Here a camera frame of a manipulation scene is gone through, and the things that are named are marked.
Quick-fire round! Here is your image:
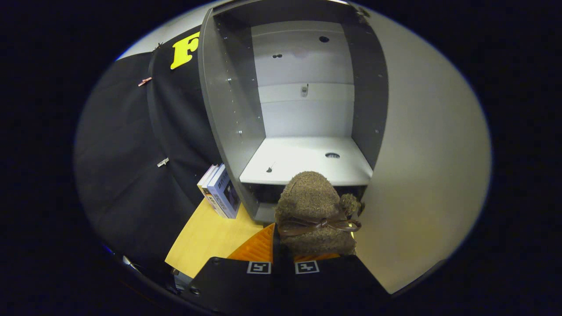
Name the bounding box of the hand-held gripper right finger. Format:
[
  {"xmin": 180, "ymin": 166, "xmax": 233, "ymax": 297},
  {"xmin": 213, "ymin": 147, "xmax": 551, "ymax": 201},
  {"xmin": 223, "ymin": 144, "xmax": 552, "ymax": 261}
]
[{"xmin": 285, "ymin": 252, "xmax": 391, "ymax": 309}]

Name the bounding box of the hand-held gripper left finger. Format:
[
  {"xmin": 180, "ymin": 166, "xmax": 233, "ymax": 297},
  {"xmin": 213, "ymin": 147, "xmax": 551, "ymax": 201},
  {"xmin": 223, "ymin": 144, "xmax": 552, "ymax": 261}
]
[{"xmin": 182, "ymin": 223, "xmax": 286, "ymax": 310}]

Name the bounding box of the brown fuzzy shoe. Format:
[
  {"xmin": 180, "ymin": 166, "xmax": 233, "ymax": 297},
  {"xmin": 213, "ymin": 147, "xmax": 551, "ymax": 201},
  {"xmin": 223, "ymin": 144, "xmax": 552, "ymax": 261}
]
[{"xmin": 275, "ymin": 171, "xmax": 363, "ymax": 257}]

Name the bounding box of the dark grey shoe cabinet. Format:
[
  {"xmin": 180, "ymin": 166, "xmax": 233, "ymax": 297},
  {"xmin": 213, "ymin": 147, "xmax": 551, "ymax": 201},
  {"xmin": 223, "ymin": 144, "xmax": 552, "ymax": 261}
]
[{"xmin": 198, "ymin": 0, "xmax": 389, "ymax": 223}]

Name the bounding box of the blue cover book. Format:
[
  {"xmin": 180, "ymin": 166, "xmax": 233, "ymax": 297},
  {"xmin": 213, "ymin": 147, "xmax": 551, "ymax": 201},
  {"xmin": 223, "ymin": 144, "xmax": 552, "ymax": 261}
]
[{"xmin": 206, "ymin": 164, "xmax": 241, "ymax": 219}]

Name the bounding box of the white spine book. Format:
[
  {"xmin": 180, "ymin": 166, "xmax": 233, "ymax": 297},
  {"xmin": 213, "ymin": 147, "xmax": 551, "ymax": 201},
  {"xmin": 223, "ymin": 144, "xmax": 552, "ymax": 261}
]
[{"xmin": 197, "ymin": 165, "xmax": 224, "ymax": 218}]

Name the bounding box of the black backdrop cloth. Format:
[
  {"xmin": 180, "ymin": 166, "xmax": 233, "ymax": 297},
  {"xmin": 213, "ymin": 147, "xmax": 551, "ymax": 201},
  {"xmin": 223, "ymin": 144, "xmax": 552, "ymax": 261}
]
[{"xmin": 75, "ymin": 25, "xmax": 222, "ymax": 281}]

